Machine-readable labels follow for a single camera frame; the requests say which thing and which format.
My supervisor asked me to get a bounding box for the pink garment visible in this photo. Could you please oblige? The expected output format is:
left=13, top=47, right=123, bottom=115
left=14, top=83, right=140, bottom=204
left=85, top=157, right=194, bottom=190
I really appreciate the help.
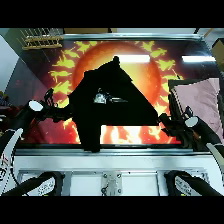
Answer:
left=172, top=77, right=222, bottom=142

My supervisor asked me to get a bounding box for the black garment with print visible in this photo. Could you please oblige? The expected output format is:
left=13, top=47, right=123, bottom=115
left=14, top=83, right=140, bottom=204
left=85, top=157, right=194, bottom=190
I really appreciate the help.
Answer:
left=67, top=55, right=160, bottom=154

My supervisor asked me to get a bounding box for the wooden clothes hanger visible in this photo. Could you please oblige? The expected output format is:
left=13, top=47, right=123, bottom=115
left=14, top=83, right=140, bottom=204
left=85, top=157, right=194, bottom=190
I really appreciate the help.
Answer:
left=21, top=42, right=63, bottom=51
left=24, top=35, right=65, bottom=43

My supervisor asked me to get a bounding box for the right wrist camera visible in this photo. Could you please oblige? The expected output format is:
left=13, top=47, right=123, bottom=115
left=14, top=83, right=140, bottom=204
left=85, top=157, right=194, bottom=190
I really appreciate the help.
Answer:
left=183, top=105, right=194, bottom=120

